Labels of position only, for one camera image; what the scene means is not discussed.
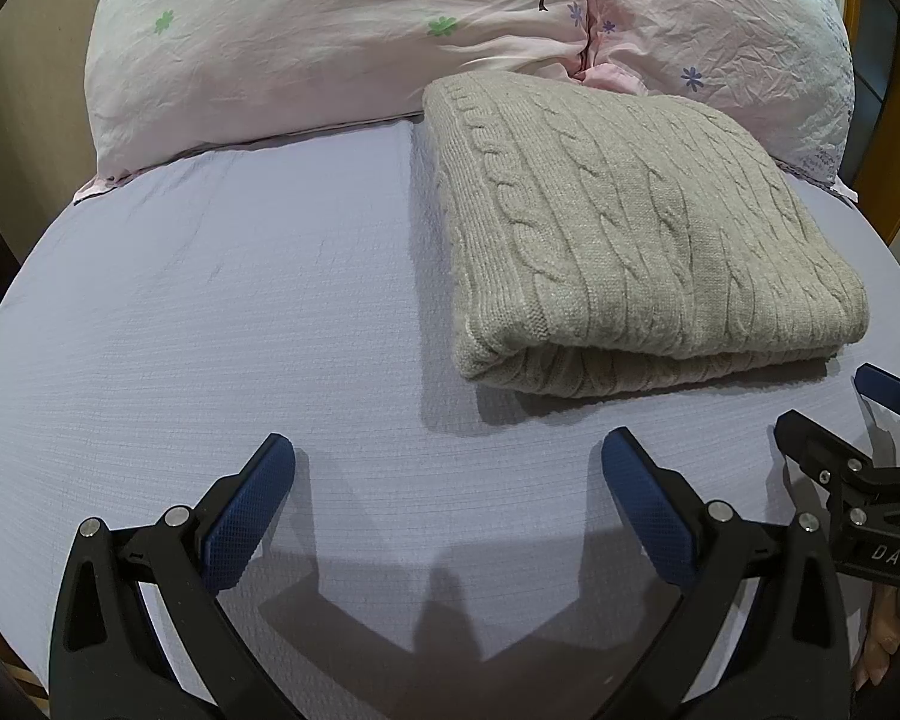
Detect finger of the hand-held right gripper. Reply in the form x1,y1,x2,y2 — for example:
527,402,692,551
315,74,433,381
775,410,900,535
854,363,900,422

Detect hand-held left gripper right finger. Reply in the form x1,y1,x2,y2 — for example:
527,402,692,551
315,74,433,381
600,427,852,720

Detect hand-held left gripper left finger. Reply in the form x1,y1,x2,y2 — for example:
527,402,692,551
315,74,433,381
49,433,297,720

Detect grey cable knit sweater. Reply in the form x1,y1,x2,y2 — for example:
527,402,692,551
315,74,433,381
422,73,871,398

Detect person's right hand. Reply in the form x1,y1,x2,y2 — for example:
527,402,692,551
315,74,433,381
853,586,900,692

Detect bed with lavender sheet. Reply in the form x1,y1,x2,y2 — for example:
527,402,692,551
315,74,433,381
0,114,900,720

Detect pink floral pillow with tree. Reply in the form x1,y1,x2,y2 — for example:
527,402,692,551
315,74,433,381
71,0,599,205

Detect wooden bed frame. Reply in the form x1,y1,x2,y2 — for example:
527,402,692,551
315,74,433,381
840,0,900,245

